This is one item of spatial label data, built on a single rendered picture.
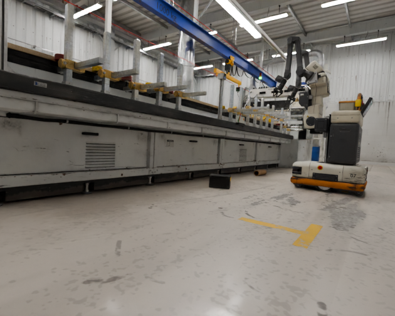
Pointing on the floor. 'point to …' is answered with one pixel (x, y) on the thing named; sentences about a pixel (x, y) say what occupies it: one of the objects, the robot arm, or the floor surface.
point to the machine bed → (101, 145)
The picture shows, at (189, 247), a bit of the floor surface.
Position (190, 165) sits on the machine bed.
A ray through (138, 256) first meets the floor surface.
